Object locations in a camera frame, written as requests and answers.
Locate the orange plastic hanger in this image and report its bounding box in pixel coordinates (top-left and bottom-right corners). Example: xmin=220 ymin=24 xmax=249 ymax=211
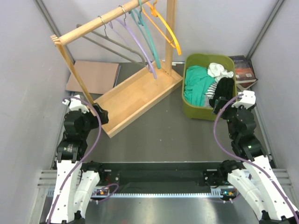
xmin=142 ymin=0 xmax=182 ymax=56

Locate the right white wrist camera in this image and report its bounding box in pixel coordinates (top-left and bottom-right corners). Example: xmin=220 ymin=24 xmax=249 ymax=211
xmin=232 ymin=90 xmax=256 ymax=109

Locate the lower paperback book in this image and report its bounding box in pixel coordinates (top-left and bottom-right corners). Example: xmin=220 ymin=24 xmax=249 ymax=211
xmin=236 ymin=80 xmax=258 ymax=91

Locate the teal garment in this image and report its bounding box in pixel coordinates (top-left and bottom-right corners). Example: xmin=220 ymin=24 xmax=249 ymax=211
xmin=184 ymin=65 xmax=215 ymax=107

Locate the wooden clothes rack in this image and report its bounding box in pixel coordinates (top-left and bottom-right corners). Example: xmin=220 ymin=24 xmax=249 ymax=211
xmin=51 ymin=0 xmax=183 ymax=138

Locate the green plastic bin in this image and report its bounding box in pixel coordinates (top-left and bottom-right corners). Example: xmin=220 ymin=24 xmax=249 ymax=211
xmin=181 ymin=53 xmax=236 ymax=121

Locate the grey velvet hanger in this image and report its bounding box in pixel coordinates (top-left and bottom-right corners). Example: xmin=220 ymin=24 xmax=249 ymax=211
xmin=76 ymin=23 xmax=146 ymax=66

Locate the purple plastic hanger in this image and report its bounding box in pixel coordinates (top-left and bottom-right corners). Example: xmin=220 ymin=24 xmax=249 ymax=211
xmin=115 ymin=19 xmax=157 ymax=79

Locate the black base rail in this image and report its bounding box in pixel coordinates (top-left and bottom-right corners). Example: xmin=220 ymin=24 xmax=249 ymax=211
xmin=80 ymin=161 xmax=234 ymax=193

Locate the striped garment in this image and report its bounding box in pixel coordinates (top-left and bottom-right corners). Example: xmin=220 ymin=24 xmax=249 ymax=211
xmin=205 ymin=82 xmax=218 ymax=99

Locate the dark hardcover book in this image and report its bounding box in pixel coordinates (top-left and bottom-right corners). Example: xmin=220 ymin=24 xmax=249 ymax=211
xmin=230 ymin=56 xmax=257 ymax=84

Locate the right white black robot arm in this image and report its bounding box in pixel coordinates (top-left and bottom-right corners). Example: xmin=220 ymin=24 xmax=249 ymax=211
xmin=214 ymin=93 xmax=299 ymax=224

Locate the black tank top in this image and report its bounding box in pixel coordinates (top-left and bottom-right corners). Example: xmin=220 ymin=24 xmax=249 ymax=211
xmin=209 ymin=77 xmax=235 ymax=107

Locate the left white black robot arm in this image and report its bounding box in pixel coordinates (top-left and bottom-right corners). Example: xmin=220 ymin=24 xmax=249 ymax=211
xmin=46 ymin=103 xmax=108 ymax=224

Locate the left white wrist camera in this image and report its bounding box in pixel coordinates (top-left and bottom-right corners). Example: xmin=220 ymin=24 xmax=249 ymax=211
xmin=62 ymin=95 xmax=89 ymax=114

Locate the perforated cable duct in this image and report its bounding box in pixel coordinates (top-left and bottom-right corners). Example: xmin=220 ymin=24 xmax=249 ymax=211
xmin=46 ymin=189 xmax=236 ymax=199

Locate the white garment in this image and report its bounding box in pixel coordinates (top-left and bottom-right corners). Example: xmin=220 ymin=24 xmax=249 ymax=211
xmin=207 ymin=63 xmax=234 ymax=83

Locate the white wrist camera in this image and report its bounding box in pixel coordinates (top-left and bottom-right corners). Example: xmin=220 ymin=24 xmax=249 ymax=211
xmin=62 ymin=95 xmax=89 ymax=114
xmin=232 ymin=90 xmax=256 ymax=109

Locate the teal plastic hanger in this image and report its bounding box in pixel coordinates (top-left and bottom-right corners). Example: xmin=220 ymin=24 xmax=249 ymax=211
xmin=129 ymin=0 xmax=161 ymax=69

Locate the brown cardboard folder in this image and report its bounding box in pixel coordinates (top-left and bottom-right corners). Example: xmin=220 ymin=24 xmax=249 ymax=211
xmin=74 ymin=61 xmax=121 ymax=94

